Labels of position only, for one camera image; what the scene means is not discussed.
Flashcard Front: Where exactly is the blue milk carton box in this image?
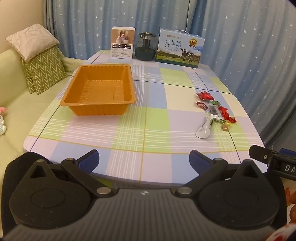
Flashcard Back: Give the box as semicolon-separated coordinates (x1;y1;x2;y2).
155;28;205;69

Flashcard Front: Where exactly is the large red snack packet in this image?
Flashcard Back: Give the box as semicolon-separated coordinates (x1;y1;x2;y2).
217;106;230;118

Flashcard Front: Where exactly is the white product box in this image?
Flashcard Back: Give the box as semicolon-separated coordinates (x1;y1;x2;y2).
109;26;136;59

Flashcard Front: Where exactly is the plaid tablecloth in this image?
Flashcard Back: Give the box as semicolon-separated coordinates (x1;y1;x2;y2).
23;49;266;186

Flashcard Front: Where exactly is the green zigzag cushion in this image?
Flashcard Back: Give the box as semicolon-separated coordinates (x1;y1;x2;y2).
20;57;35;94
23;44;68;95

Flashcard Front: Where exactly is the blue star-print curtain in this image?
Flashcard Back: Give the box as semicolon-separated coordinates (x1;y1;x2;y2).
44;0;296;146

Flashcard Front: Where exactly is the light green sofa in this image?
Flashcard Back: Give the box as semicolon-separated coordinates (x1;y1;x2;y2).
0;47;86;193

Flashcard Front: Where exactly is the red crinkled candy packet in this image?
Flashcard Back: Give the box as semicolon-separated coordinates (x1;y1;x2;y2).
196;91;214;100

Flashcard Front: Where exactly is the white crinkled cushion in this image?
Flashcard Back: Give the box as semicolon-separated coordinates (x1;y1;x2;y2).
5;23;60;62

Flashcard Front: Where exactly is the orange plastic tray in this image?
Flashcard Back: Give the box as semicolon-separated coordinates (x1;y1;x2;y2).
60;64;137;116

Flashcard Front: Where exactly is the dark glass jar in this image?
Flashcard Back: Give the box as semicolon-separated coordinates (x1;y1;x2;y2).
135;32;157;61

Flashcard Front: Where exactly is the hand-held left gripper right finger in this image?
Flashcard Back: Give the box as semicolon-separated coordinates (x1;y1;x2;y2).
174;149;262;198

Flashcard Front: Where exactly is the person's printed clothing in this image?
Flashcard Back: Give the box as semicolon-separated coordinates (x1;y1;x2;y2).
264;177;296;241

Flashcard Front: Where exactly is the pink rabbit plush toy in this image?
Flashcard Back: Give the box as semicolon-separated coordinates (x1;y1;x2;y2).
0;107;7;136

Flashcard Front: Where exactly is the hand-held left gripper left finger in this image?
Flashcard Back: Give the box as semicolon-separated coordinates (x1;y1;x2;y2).
29;149;118;198

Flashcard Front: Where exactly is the white snack packet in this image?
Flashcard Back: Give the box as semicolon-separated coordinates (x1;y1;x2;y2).
195;116;214;139

